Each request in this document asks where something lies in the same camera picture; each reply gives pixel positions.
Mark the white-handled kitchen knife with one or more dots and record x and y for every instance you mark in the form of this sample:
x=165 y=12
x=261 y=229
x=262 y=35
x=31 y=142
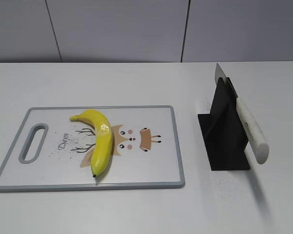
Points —
x=252 y=129

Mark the yellow plastic banana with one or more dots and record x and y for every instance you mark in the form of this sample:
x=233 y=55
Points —
x=104 y=139

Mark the white grey-rimmed cutting board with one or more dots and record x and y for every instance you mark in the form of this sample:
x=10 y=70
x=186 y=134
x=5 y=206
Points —
x=52 y=153

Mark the black knife stand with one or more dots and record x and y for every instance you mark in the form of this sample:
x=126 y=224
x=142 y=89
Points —
x=223 y=133

